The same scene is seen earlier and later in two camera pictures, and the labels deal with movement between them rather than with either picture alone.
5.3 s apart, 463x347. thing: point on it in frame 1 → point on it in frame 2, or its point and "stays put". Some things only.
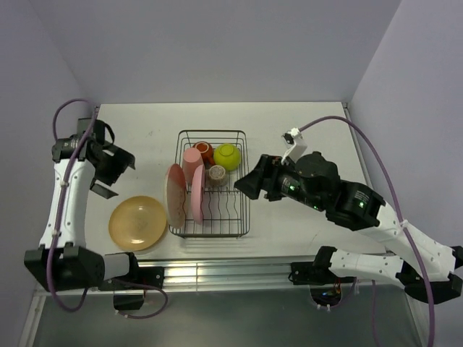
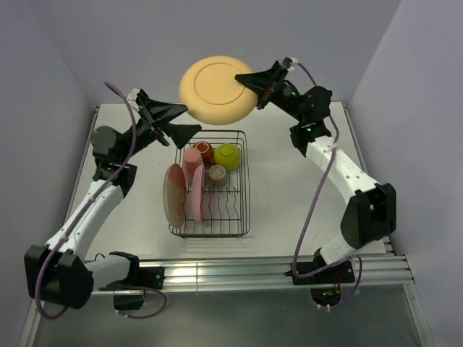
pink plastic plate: x=197 y=190 stays put
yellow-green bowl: x=226 y=156 stays put
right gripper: x=250 y=183 → x=268 y=82
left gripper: x=121 y=160 → x=154 y=112
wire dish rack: x=213 y=160 stays put
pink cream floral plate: x=175 y=191 stays put
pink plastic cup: x=192 y=160 stays put
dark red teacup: x=207 y=153 stays put
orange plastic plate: x=137 y=223 → x=213 y=95
